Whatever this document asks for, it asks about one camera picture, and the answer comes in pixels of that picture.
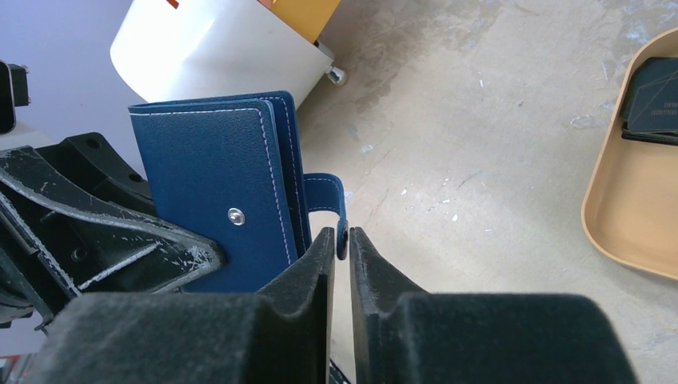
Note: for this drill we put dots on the white cylindrical container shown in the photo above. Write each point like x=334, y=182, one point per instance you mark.
x=167, y=50

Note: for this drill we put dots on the blue leather card holder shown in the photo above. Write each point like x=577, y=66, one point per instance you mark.
x=230, y=169

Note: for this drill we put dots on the tan oval plastic tray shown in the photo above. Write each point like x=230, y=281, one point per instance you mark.
x=629, y=212

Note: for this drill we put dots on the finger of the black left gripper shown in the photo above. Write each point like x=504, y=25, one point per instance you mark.
x=59, y=242
x=92, y=164

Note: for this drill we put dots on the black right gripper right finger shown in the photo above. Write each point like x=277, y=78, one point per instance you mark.
x=404, y=334

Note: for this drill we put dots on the black VIP credit cards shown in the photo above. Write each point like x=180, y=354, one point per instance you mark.
x=649, y=109

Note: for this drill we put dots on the yellow wooden box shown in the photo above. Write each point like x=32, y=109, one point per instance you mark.
x=306, y=17

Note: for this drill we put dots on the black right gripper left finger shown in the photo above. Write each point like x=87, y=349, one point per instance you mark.
x=279, y=334

